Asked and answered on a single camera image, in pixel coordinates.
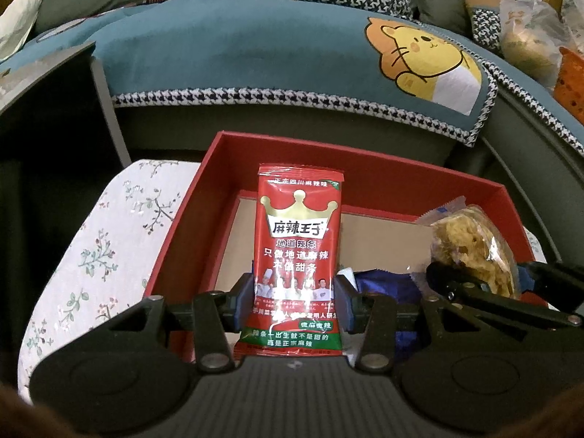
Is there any round pastry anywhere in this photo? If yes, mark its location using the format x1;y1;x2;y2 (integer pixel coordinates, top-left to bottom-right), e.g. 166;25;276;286
416;196;520;300

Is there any red spicy strip snack packet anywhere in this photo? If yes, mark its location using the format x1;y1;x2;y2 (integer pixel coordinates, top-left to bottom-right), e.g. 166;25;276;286
235;164;343;358

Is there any blue snack packet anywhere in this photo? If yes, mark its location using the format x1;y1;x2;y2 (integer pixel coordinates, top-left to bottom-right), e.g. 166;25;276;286
353;269;428;347

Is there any red rectangular storage box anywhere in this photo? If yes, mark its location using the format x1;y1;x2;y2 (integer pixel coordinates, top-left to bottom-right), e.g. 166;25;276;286
146;131;534;304

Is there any floral tablecloth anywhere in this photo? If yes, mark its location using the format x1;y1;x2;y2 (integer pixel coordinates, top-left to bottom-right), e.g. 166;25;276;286
18;160;199;399

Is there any orange plastic basket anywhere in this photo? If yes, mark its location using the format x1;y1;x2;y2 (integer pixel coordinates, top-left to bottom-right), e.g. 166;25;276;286
553;46;584;124

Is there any clear plastic bag on sofa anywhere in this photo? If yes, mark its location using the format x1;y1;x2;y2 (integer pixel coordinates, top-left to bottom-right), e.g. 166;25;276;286
499;0;572;90

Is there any dark side table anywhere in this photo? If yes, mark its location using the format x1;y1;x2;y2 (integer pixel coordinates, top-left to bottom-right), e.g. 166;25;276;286
1;42;131;169

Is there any teal sofa cover with lion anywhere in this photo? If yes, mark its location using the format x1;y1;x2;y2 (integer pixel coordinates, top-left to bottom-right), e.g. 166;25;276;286
2;0;583;151

